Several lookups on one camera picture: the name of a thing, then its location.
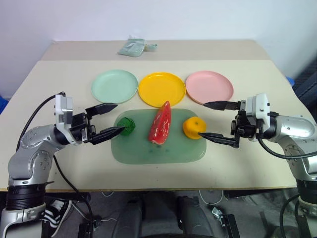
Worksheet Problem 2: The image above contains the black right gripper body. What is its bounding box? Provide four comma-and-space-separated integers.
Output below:
230, 110, 264, 142

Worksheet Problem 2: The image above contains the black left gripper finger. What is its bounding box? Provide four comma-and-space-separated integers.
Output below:
85, 103, 119, 117
87, 126, 125, 146

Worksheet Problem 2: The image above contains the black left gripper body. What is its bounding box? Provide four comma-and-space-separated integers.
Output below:
69, 112, 97, 144

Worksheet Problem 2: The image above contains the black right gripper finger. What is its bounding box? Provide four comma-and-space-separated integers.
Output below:
203, 100, 241, 111
198, 132, 241, 149

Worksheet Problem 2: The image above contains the pink plate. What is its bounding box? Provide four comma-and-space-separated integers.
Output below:
185, 70, 234, 105

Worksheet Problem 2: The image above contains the green vegetable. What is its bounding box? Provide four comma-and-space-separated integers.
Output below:
116, 117, 136, 136

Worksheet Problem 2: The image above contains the light green plate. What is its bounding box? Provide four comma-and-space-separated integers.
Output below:
91, 69, 139, 104

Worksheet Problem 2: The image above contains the orange toy fruit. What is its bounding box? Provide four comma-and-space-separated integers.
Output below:
182, 116, 207, 139

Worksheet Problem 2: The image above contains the yellow plate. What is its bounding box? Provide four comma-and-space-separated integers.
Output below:
138, 71, 187, 108

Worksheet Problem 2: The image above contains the translucent green tray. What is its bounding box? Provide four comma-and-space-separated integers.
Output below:
110, 108, 208, 165

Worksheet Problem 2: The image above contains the red watermelon slice toy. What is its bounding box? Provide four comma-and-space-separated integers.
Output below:
148, 100, 172, 145

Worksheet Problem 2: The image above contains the folded pale green cloth pouch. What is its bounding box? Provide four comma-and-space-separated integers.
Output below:
116, 38, 158, 57

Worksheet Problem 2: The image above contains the black woven chair back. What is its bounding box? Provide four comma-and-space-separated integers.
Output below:
291, 59, 317, 104

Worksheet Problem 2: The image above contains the dark rounded robot leg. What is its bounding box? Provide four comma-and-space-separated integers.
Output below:
108, 196, 145, 238
175, 195, 215, 238

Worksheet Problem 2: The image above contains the black and white sneaker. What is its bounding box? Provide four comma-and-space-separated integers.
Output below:
41, 198, 73, 238

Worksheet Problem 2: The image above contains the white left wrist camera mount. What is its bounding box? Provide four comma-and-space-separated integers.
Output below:
53, 94, 74, 130

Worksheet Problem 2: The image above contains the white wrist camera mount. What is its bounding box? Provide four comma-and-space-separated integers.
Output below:
245, 93, 271, 124
53, 94, 74, 130

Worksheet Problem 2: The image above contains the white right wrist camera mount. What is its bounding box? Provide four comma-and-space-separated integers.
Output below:
245, 93, 271, 124

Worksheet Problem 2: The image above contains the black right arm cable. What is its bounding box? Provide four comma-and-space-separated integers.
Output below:
257, 137, 317, 159

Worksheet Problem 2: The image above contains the white floor cable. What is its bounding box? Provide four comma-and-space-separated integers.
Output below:
198, 189, 225, 205

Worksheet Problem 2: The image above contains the black caster bracket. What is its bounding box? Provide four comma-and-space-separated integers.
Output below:
211, 206, 240, 238

